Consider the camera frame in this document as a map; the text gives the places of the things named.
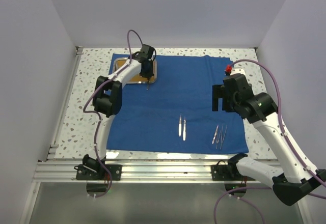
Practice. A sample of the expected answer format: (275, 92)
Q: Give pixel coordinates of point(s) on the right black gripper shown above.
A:
(219, 91)

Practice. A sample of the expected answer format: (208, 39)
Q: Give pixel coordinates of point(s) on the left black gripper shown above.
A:
(148, 75)

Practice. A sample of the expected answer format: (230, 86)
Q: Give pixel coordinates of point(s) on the steel instrument tray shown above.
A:
(137, 79)

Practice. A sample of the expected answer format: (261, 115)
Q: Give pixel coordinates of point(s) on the thin steel tweezers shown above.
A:
(218, 138)
(223, 134)

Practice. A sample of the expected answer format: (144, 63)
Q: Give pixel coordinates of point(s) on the blue surgical cloth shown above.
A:
(148, 120)

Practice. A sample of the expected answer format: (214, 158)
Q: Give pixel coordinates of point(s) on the long steel scalpel handle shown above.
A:
(184, 129)

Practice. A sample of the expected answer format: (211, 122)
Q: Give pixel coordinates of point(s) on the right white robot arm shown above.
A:
(297, 176)

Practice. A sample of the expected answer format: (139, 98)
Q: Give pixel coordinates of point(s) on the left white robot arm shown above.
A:
(106, 102)

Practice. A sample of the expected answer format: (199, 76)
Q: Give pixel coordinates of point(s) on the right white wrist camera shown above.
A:
(230, 70)

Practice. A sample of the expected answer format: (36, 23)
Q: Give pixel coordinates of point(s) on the aluminium left side rail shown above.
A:
(67, 91)

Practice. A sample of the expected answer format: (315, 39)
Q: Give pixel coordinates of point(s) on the aluminium rail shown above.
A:
(67, 91)
(133, 171)

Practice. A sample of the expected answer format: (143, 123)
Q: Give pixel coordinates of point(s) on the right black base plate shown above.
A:
(222, 171)

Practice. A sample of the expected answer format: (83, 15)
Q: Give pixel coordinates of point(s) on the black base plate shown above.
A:
(222, 171)
(112, 172)

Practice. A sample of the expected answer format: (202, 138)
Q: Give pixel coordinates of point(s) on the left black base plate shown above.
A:
(112, 172)

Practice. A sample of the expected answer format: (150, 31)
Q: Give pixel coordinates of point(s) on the aluminium front rail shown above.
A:
(133, 171)

